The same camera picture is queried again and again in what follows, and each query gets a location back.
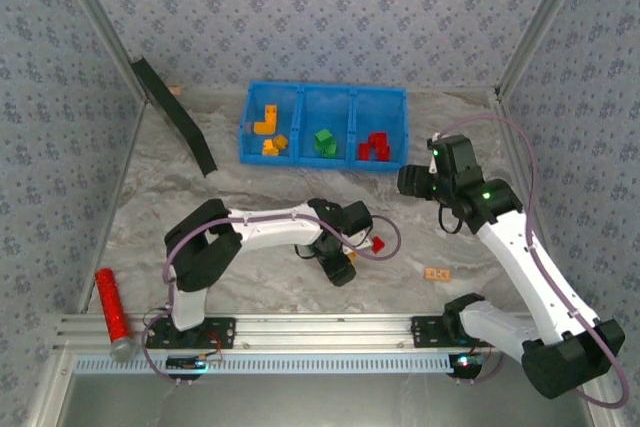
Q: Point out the yellow lego brick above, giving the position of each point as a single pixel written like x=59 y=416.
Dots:
x=352 y=257
x=281 y=142
x=262 y=128
x=271 y=113
x=270 y=148

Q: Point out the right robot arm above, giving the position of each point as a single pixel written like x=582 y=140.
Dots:
x=550 y=297

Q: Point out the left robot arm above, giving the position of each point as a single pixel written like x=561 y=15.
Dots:
x=200 y=257

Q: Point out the small square red lego brick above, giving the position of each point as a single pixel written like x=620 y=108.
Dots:
x=378 y=245

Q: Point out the blue plastic bin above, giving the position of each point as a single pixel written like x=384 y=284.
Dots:
x=325 y=107
x=377 y=107
x=257 y=152

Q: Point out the orange tag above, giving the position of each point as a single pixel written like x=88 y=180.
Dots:
x=437 y=275

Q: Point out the grey metal panel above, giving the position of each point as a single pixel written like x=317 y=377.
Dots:
x=320 y=402

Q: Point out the right circuit board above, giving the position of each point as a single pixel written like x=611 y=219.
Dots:
x=465 y=364

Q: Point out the circuit board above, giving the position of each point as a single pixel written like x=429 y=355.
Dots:
x=465 y=364
x=185 y=363

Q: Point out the left circuit board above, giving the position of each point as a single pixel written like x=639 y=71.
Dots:
x=185 y=363

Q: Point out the black flat strip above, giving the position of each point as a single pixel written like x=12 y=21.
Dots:
x=172 y=109

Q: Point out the small wooden block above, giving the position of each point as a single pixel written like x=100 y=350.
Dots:
x=175 y=90

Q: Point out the red glitter tube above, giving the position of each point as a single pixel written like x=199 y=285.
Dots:
x=114 y=312

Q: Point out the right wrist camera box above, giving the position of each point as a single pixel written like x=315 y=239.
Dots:
x=434 y=157

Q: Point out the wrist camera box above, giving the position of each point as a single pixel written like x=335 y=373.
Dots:
x=434 y=157
x=361 y=243

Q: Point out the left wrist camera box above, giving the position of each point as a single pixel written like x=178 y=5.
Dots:
x=361 y=243

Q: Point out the aluminium mounting rail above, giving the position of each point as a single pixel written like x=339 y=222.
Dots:
x=320 y=332

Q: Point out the aluminium side rail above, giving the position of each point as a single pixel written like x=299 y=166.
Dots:
x=511 y=147
x=131 y=147

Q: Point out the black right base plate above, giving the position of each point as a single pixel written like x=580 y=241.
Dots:
x=425 y=332

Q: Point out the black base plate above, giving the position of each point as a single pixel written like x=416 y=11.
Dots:
x=425 y=332
x=222 y=333

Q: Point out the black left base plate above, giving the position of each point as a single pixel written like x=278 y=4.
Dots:
x=222 y=333

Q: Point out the aluminium frame post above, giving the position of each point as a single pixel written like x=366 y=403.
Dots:
x=102 y=27
x=542 y=22

